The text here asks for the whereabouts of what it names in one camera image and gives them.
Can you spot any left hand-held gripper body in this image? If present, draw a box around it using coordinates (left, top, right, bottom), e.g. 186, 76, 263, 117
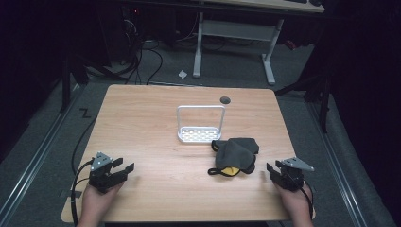
88, 151, 129, 194

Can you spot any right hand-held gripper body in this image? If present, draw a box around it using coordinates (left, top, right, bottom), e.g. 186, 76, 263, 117
274, 156, 316, 193

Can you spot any white towel rack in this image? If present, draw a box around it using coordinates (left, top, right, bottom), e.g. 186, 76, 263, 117
176, 104, 227, 144

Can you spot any person's left hand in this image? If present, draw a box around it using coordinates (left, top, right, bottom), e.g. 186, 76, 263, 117
81, 182, 126, 219

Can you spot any person's right hand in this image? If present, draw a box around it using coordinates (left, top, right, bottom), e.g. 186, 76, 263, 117
273, 183, 314, 219

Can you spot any black metal stand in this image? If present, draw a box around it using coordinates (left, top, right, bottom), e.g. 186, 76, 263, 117
59, 55, 91, 114
273, 70, 333, 134

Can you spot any white-legged wooden desk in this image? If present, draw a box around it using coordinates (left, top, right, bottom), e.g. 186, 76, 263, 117
191, 0, 326, 87

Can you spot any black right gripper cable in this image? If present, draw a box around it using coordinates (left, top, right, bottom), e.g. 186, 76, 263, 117
298, 180, 317, 220

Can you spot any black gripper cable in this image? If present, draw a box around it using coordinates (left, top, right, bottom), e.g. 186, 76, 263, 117
70, 159, 96, 227
298, 180, 317, 220

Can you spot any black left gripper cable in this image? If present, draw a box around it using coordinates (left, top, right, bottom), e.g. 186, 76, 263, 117
70, 159, 96, 227

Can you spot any thin black floor cable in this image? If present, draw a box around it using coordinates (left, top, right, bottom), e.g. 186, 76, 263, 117
71, 115, 98, 176

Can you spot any metal floor rail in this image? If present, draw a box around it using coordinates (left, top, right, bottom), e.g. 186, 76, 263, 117
0, 84, 87, 223
305, 100, 369, 227

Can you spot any bundle of black floor cables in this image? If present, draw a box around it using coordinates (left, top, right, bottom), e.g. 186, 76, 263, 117
121, 10, 165, 86

